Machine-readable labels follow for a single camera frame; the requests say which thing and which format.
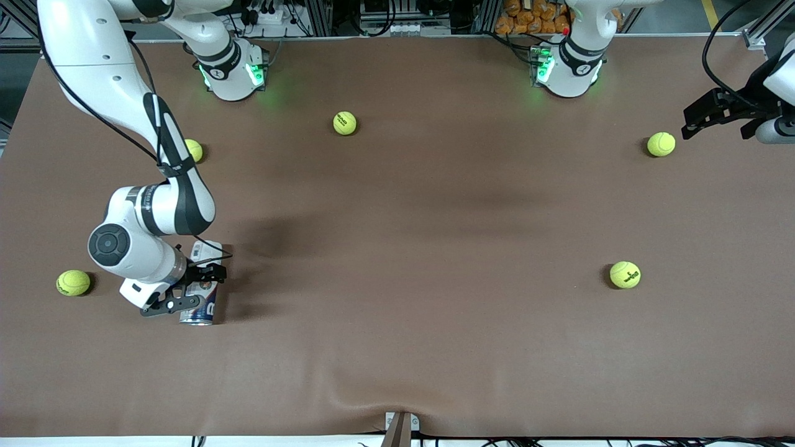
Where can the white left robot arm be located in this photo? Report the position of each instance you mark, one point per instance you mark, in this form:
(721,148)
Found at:
(574,71)

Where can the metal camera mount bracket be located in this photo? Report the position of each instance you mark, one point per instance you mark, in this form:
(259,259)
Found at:
(400,428)

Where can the aluminium frame profile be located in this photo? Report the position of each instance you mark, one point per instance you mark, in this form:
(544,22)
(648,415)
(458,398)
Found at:
(767,28)
(18,25)

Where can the white power strip with plugs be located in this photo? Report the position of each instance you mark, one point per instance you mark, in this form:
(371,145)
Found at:
(267,17)

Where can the brown table cover mat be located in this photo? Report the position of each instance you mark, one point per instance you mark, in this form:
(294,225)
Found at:
(397,310)

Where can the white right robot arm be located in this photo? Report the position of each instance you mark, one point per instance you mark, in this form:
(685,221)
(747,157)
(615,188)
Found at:
(81,56)

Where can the yellow tennis ball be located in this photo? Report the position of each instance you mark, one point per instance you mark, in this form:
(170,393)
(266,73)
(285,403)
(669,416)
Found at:
(661,144)
(73,282)
(625,274)
(345,123)
(195,151)

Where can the white blue tennis ball can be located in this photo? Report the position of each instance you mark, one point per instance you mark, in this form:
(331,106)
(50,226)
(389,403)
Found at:
(200,315)

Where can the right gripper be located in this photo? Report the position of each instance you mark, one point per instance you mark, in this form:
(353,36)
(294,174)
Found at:
(197,273)

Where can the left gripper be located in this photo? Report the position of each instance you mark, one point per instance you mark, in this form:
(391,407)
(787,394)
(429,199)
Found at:
(753,97)

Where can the long white power strip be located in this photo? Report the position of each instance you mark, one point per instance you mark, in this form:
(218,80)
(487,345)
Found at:
(404,29)

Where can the bag of orange balls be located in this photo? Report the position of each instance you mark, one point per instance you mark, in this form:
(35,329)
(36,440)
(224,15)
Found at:
(528,18)

